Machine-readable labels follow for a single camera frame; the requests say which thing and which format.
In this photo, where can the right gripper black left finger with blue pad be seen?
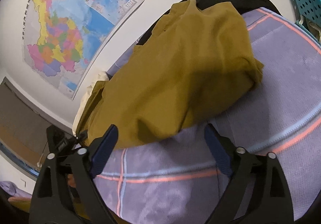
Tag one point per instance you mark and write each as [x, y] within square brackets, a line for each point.
[52, 202]

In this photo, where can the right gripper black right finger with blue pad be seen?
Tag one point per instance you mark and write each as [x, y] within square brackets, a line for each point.
[257, 191]

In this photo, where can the mustard yellow jacket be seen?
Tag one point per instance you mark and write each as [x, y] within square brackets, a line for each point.
[195, 65]

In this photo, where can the grey wooden door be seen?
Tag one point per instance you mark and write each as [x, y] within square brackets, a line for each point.
[23, 129]

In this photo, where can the cream white cloth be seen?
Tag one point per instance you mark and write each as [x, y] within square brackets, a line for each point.
[101, 76]

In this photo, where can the purple plaid bed sheet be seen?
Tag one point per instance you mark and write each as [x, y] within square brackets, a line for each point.
[177, 180]

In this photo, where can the black garment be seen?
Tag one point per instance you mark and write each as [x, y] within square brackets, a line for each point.
[242, 6]

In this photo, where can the colourful wall map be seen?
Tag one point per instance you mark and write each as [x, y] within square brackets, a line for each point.
[62, 38]

